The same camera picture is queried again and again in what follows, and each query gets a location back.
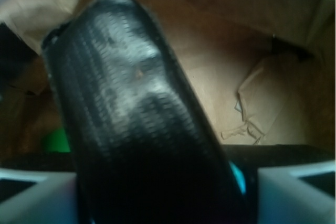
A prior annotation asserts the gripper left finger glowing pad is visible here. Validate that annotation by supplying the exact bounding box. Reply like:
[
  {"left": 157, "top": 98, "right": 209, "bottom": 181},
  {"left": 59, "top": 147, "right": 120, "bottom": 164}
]
[{"left": 1, "top": 168, "right": 79, "bottom": 223}]

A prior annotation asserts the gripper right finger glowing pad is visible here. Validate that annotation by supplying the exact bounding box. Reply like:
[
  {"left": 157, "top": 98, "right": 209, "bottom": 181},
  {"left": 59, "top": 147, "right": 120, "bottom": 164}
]
[{"left": 228, "top": 161, "right": 336, "bottom": 224}]

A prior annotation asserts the green box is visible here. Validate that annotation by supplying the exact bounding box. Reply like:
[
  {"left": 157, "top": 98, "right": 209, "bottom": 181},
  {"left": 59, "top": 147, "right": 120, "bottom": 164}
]
[{"left": 41, "top": 127, "right": 70, "bottom": 153}]

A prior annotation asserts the black tape-wrapped box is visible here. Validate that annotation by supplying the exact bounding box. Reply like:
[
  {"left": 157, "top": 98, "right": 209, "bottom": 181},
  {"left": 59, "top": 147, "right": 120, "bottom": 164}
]
[{"left": 42, "top": 0, "right": 250, "bottom": 223}]

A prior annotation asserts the brown paper bag tray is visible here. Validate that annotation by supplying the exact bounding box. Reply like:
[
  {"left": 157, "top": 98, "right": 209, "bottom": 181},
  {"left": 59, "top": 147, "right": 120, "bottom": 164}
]
[{"left": 1, "top": 0, "right": 335, "bottom": 160}]

